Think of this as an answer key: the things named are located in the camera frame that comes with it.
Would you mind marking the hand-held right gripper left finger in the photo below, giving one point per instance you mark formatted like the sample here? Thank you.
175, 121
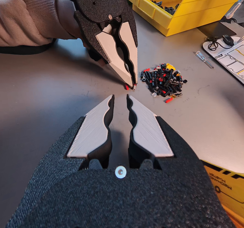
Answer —
89, 136

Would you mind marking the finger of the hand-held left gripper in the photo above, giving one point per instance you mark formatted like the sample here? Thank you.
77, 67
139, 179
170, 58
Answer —
130, 46
112, 56

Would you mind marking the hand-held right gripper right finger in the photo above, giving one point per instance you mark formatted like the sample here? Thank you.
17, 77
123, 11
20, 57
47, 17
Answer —
150, 136

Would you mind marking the short red pin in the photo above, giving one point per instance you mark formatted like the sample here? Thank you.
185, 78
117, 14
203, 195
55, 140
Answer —
126, 87

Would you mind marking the grey red-tipped pin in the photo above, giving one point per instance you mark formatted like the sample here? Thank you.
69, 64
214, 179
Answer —
134, 87

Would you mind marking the pile of small connector pins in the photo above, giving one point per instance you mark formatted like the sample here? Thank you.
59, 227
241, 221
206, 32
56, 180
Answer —
165, 81

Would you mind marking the yellow toy robot model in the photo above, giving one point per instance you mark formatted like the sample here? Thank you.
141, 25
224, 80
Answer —
228, 193

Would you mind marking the person's left forearm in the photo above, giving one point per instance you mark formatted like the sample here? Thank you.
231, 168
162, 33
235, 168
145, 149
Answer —
28, 12

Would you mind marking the person's left hand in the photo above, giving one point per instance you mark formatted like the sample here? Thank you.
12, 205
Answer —
66, 18

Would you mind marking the heap of dark connector pieces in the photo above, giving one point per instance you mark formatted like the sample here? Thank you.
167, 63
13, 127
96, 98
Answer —
169, 8

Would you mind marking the yellow plastic storage bin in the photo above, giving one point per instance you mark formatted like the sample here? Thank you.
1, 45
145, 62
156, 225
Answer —
181, 22

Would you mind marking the sticker sheet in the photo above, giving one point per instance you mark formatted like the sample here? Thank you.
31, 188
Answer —
234, 64

